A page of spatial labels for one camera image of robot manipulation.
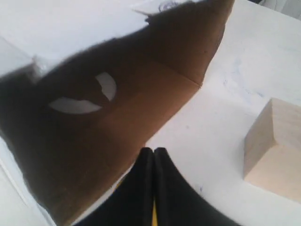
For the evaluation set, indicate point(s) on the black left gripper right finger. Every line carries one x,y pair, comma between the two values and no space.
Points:
176,202

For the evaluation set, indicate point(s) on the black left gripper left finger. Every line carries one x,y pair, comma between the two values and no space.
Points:
131,204

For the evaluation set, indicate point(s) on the yellow tennis ball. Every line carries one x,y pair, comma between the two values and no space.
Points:
154,213

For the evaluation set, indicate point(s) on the light wooden cube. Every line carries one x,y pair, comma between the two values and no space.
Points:
272,150

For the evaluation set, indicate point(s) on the blue white cardboard box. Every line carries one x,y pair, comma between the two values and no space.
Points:
76,130

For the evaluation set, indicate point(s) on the white backdrop curtain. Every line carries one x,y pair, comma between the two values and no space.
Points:
290,8

